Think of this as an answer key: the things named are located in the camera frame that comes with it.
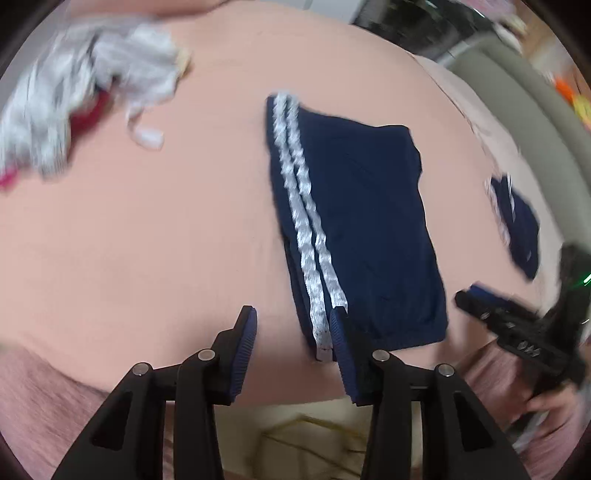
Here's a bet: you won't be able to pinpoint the navy shorts with white stripes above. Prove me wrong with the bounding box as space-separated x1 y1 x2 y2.
265 92 450 363

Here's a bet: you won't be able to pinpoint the red garment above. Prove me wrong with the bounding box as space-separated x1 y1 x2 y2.
69 90 114 137

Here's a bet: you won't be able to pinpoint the folded navy shorts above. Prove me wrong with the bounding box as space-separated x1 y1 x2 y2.
489 174 541 280

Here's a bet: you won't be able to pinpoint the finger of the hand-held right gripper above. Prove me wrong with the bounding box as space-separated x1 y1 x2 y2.
466 284 550 320
454 291 536 341

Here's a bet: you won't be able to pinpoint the person's pink fuzzy robe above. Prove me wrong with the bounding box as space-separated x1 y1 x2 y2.
0 340 583 480

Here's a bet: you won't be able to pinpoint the plain white garment with strap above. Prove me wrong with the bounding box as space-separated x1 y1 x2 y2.
92 22 182 149

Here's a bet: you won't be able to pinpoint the glass door wardrobe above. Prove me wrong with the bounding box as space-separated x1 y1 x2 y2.
350 0 496 59

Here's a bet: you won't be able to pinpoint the orange carrot plush toy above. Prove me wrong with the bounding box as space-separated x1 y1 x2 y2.
554 78 579 101

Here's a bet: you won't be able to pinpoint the pile of white grey clothes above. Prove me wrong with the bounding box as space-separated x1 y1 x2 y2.
0 23 116 180

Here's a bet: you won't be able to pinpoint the bed with pink sheet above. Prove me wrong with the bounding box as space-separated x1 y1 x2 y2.
0 0 570 409

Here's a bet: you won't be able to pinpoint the person's right hand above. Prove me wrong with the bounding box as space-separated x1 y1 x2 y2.
526 382 583 428

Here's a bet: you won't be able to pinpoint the folded pale pink garment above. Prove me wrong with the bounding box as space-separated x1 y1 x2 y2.
483 178 511 246

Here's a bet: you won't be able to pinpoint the grey padded headboard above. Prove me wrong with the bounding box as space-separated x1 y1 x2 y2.
449 34 591 252

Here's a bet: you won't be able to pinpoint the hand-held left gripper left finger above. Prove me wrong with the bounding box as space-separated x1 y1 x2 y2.
51 305 258 480

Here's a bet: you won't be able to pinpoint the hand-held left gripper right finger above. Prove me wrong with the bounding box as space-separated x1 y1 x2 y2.
329 305 529 480

